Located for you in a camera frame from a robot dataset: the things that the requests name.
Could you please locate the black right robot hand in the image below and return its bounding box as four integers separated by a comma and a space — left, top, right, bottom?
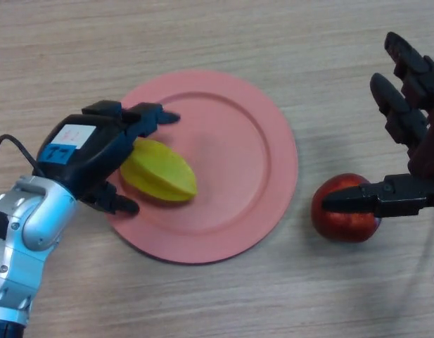
321, 31, 434, 218

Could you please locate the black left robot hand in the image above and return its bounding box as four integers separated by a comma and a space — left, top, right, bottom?
32, 100, 181, 215

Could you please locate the yellow starfruit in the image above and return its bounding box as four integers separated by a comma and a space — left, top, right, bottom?
120, 139, 198, 203

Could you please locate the pink round plate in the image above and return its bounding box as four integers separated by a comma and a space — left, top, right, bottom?
103, 70, 299, 264

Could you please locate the red apple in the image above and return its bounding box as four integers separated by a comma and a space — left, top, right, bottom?
310, 173, 383, 243

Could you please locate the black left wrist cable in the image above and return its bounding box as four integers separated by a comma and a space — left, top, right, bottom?
0, 134, 45, 179

